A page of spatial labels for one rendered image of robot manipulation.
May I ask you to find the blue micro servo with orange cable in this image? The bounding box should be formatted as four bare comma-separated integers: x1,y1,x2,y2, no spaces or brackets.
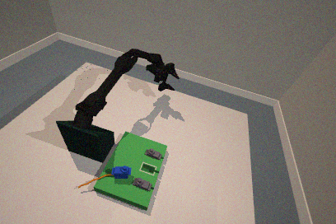
78,166,132,188

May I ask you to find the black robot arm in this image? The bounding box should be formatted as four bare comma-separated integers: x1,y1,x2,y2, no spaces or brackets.
71,49,165,129

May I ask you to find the green flat panel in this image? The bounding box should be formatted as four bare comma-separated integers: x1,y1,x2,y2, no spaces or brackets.
94,131,167,210

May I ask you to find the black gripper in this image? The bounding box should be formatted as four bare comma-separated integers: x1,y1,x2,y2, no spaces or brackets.
157,63,180,91

